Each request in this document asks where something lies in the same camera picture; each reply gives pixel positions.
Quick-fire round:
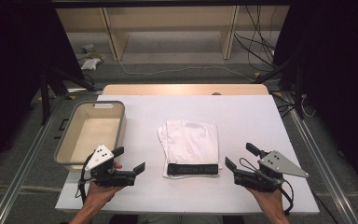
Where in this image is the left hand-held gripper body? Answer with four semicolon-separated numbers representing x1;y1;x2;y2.
84;144;137;189

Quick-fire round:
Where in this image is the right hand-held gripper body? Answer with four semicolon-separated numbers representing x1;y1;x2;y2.
234;150;310;193

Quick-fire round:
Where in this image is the beige basket with grey rim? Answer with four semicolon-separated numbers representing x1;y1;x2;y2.
53;100;128;173

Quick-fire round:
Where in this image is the white shorts black waistband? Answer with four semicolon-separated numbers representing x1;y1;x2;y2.
157;119;224;180

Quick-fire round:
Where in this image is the person's left hand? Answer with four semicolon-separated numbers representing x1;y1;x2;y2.
84;161;125;209

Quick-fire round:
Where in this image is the person's right hand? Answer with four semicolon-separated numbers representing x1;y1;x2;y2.
247;187;286;217

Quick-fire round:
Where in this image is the person's lap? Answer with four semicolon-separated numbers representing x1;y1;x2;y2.
109;214;246;224

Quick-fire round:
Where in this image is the black tripod stand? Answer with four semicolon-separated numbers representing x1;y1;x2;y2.
39;65;103;126
251;57;306;121

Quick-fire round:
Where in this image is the light wooden table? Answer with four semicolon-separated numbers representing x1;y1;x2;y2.
102;83;270;96

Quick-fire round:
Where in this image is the white crumpled cloth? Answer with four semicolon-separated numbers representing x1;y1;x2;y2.
80;57;103;72

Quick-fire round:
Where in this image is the small grey box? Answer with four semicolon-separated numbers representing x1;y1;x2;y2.
80;43;96;54

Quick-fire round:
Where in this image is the black curtain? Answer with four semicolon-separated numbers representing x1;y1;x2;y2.
272;0;358;203
0;0;86;180

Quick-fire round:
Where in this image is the light wooden shelf unit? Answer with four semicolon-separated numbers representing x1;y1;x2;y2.
55;5;291;61

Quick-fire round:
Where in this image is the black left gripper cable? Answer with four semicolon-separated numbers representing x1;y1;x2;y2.
75;153;96;205

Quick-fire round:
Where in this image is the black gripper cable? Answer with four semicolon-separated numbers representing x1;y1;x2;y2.
239;157;295;217
75;153;96;205

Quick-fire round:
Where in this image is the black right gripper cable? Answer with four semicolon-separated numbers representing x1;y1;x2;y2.
239;157;295;217

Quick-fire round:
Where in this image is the thin white cable loop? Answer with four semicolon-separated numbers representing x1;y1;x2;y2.
300;93;317;119

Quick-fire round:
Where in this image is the aluminium rail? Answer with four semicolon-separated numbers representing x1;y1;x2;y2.
280;92;358;224
0;91;73;224

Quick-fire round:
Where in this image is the thin black floor cable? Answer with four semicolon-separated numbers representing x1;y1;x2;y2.
310;189;340;224

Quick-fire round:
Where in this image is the bundle of black cables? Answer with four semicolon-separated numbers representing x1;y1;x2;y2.
233;5;278;73

